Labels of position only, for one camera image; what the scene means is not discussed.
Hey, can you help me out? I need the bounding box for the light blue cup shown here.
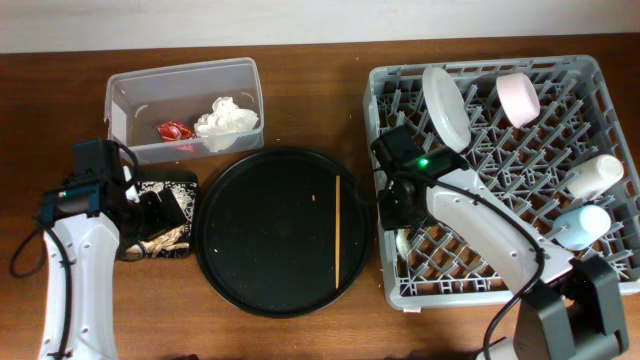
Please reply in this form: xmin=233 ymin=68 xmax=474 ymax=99
xmin=553 ymin=205 xmax=612 ymax=251

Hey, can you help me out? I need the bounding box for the black rectangular tray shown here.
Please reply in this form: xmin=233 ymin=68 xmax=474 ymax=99
xmin=117 ymin=169 xmax=200 ymax=260

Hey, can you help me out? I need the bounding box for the white cup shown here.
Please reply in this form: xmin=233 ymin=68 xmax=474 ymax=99
xmin=567 ymin=154 xmax=624 ymax=201

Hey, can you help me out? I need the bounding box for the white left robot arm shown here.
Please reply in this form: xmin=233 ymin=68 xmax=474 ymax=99
xmin=35 ymin=183 xmax=186 ymax=359

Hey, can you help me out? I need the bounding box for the pink bowl with rice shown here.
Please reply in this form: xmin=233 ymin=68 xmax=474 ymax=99
xmin=496 ymin=73 xmax=541 ymax=128

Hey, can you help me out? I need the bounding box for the grey plate with food scraps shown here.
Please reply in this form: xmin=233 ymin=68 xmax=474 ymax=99
xmin=422 ymin=67 xmax=471 ymax=153

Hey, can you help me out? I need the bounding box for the red snack wrapper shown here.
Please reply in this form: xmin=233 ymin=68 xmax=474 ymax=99
xmin=156 ymin=121 xmax=195 ymax=143

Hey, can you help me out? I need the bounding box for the grey dishwasher rack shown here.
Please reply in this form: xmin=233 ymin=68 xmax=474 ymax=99
xmin=379 ymin=55 xmax=639 ymax=312

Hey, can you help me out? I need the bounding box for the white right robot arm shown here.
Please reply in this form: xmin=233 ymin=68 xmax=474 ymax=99
xmin=374 ymin=147 xmax=629 ymax=359

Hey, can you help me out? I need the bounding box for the clear plastic waste bin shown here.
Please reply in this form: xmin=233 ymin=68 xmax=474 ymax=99
xmin=104 ymin=57 xmax=264 ymax=164

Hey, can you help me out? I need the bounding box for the white plastic fork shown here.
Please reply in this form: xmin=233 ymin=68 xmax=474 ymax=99
xmin=395 ymin=229 xmax=411 ymax=261

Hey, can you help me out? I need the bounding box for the wooden chopstick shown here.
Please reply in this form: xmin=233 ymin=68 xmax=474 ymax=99
xmin=334 ymin=175 xmax=341 ymax=290

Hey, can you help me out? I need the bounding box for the white tissue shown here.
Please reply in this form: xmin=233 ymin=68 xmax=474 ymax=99
xmin=194 ymin=97 xmax=259 ymax=152

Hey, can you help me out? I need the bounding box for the spilled rice pile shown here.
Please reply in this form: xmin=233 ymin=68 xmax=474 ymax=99
xmin=119 ymin=180 xmax=197 ymax=260

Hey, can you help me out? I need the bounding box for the round black serving tray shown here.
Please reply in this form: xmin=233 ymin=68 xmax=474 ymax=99
xmin=193 ymin=148 xmax=374 ymax=318

